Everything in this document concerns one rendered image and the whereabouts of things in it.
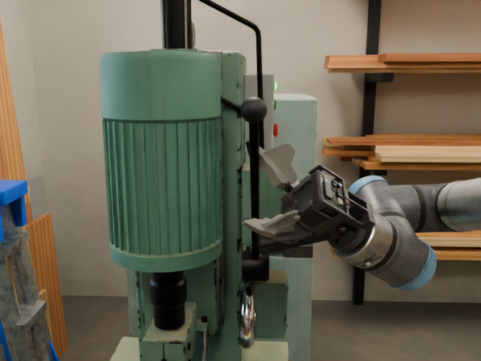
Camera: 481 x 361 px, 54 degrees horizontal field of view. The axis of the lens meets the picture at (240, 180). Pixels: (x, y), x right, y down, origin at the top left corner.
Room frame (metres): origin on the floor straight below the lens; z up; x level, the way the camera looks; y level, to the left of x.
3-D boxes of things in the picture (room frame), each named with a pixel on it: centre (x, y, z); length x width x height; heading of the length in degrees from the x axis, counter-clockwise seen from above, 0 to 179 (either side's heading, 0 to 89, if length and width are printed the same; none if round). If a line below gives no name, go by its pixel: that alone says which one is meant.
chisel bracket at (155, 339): (0.73, 0.11, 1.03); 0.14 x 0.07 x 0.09; 177
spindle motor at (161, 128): (0.71, 0.12, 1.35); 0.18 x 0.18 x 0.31
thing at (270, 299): (0.89, -0.05, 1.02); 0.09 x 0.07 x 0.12; 87
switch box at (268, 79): (1.02, -0.04, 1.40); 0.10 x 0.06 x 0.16; 177
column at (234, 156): (1.00, 0.10, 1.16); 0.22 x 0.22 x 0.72; 87
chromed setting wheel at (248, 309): (0.84, -0.01, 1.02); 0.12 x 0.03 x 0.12; 177
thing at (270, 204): (0.92, -0.05, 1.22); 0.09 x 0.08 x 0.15; 177
